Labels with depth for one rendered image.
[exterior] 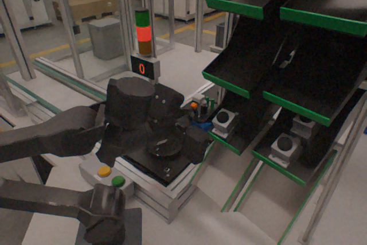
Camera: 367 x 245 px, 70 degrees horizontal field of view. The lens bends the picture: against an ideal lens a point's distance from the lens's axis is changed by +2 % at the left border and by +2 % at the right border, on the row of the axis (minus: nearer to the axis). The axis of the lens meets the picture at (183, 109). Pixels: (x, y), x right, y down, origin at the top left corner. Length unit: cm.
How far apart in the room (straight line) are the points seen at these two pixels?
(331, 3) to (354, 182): 81
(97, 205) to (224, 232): 48
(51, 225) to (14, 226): 124
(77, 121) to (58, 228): 61
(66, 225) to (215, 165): 51
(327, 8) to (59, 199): 58
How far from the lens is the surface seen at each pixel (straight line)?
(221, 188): 79
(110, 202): 56
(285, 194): 76
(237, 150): 63
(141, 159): 94
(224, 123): 63
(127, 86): 38
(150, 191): 86
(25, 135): 47
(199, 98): 122
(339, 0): 53
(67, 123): 42
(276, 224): 76
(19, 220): 225
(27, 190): 58
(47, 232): 99
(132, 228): 68
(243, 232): 92
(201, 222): 92
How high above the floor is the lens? 163
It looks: 34 degrees down
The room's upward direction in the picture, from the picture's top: straight up
